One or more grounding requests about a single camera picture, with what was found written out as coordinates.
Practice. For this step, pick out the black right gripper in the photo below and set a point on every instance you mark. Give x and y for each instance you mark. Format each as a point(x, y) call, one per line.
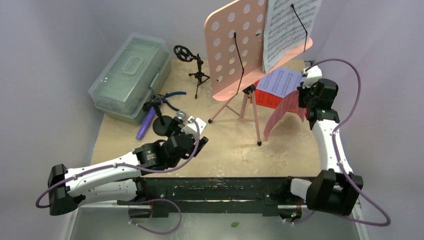
point(305, 96)

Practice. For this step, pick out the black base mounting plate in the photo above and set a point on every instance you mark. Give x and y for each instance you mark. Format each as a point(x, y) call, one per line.
point(158, 197)

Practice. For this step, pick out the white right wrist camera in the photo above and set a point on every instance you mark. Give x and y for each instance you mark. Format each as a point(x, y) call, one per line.
point(311, 80)

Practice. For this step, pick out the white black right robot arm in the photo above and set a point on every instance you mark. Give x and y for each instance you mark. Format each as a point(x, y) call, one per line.
point(332, 190)

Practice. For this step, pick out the aluminium front frame rail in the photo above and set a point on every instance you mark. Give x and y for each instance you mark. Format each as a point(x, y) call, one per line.
point(107, 221)

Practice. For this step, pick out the blue-handled pliers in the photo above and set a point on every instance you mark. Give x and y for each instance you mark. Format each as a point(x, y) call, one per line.
point(171, 95)

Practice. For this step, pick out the clear green plastic storage box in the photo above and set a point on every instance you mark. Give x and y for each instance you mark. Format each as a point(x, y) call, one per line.
point(137, 72)

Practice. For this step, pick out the red sheet music page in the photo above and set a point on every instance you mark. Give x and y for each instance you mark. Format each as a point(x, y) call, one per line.
point(266, 99)

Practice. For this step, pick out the purple toy microphone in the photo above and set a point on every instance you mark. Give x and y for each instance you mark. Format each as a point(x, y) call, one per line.
point(146, 123)

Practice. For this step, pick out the pink sheet music page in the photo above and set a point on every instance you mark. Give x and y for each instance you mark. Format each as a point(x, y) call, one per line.
point(289, 104)

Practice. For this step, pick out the lavender sheet music page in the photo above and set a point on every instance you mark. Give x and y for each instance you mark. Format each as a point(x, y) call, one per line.
point(280, 82)

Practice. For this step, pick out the pink music stand tripod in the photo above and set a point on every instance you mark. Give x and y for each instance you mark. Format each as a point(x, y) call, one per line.
point(234, 36)

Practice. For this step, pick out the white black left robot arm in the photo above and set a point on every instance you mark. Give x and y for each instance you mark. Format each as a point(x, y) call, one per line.
point(119, 179)

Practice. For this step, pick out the white sheet music page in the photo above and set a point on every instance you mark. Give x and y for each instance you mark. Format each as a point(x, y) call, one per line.
point(288, 25)

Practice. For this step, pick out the black round-base mic stand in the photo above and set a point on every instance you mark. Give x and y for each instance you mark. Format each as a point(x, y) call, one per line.
point(162, 122)

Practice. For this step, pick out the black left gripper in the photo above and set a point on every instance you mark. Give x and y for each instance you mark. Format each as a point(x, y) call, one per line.
point(201, 142)

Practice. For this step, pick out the black silver condenser microphone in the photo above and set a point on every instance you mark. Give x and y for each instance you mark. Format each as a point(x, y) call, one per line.
point(177, 122)

